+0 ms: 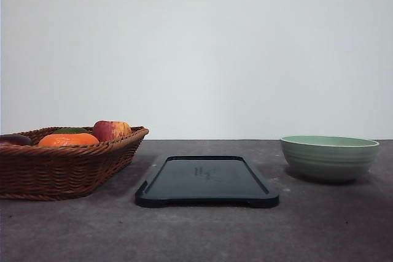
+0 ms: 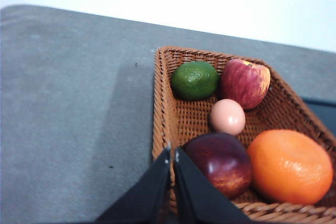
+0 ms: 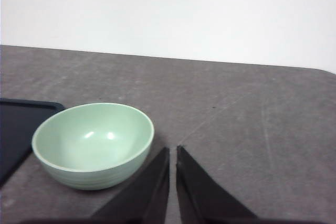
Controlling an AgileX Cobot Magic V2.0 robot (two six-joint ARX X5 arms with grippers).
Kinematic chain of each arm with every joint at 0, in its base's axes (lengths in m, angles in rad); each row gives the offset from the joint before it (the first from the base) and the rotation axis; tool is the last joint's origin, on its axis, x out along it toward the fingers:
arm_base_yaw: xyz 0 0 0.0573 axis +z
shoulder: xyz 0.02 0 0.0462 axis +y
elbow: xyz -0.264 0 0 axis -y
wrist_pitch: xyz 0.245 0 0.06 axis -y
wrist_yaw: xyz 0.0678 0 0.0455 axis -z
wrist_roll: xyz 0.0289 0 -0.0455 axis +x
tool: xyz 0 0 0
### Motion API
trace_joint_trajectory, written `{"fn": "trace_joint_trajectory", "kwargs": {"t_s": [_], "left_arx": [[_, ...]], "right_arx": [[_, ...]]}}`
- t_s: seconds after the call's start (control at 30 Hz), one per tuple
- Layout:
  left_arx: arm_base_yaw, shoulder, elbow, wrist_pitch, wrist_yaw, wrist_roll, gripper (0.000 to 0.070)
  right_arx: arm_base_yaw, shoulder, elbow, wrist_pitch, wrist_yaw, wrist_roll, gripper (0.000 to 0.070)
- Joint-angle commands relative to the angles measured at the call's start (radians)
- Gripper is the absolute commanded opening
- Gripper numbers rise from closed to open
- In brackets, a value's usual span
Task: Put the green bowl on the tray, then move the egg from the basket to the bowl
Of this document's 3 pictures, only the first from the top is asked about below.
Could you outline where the green ceramic bowl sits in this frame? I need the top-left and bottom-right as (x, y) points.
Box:
(281, 136), (379, 182)

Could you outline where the brown wicker basket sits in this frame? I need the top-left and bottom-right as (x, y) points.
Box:
(0, 126), (149, 201)

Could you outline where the dark rectangular tray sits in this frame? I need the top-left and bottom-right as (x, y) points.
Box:
(135, 155), (279, 207)

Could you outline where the red yellow apple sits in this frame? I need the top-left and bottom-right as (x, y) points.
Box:
(93, 120), (131, 142)

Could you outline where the green avocado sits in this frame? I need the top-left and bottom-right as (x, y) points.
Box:
(52, 128), (89, 134)

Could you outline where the orange fruit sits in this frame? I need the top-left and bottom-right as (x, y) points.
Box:
(39, 133), (99, 147)

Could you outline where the dark red apple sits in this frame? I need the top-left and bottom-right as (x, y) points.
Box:
(0, 134), (33, 145)

